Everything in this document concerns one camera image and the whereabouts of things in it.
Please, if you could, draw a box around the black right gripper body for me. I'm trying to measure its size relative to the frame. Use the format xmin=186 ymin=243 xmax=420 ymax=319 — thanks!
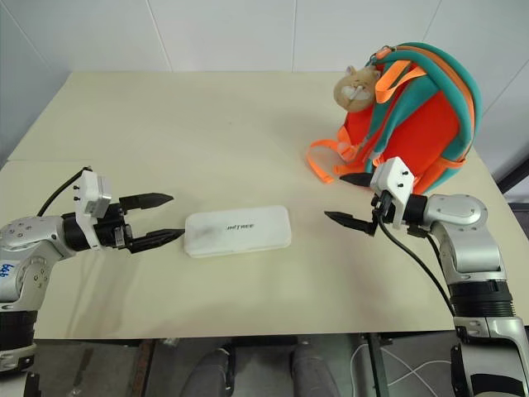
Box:
xmin=369 ymin=189 xmax=393 ymax=227

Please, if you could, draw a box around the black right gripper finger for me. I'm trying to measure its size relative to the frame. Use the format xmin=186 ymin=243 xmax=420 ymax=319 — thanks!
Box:
xmin=324 ymin=211 xmax=378 ymax=237
xmin=339 ymin=172 xmax=375 ymax=189

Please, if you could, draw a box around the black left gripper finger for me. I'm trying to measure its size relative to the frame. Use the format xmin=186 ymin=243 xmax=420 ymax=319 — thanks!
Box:
xmin=118 ymin=192 xmax=174 ymax=213
xmin=127 ymin=228 xmax=186 ymax=255

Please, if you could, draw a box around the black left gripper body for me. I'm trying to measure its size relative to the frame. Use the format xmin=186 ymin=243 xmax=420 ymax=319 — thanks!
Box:
xmin=95 ymin=198 xmax=135 ymax=252

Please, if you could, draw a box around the white plastic pencil case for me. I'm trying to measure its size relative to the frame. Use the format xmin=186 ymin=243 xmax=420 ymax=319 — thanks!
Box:
xmin=183 ymin=204 xmax=293 ymax=259

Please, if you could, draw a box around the orange and teal backpack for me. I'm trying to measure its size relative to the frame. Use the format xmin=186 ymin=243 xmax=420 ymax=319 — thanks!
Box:
xmin=305 ymin=41 xmax=484 ymax=196

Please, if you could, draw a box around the beige plush hamster charm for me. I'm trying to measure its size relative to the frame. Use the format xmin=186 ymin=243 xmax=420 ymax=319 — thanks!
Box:
xmin=332 ymin=65 xmax=384 ymax=113

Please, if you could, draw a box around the dark rounded shape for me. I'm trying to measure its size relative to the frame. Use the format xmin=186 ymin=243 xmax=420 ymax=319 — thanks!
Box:
xmin=288 ymin=342 xmax=336 ymax=397
xmin=193 ymin=347 xmax=233 ymax=397

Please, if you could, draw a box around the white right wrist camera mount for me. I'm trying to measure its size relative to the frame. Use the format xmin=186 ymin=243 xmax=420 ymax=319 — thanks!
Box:
xmin=369 ymin=155 xmax=416 ymax=230

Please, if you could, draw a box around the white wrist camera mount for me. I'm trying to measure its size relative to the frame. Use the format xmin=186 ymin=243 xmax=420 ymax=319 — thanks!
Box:
xmin=369 ymin=155 xmax=416 ymax=230
xmin=73 ymin=166 xmax=113 ymax=250

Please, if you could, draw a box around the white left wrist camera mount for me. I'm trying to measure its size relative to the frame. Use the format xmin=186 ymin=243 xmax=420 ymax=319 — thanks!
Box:
xmin=73 ymin=166 xmax=113 ymax=250

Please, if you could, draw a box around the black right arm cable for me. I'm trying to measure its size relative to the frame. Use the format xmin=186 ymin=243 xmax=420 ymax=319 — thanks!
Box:
xmin=374 ymin=194 xmax=460 ymax=328

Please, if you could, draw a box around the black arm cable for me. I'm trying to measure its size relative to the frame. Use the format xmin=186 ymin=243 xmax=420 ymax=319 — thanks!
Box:
xmin=36 ymin=166 xmax=93 ymax=218
xmin=374 ymin=194 xmax=460 ymax=328

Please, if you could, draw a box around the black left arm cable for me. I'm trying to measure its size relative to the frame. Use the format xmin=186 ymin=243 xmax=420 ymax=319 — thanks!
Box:
xmin=36 ymin=166 xmax=93 ymax=218

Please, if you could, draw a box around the black table frame bar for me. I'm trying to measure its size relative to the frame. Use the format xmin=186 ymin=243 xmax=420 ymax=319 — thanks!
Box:
xmin=365 ymin=332 xmax=392 ymax=397

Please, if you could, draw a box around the white floor cable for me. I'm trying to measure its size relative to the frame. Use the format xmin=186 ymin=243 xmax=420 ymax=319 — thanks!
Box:
xmin=350 ymin=344 xmax=455 ymax=397

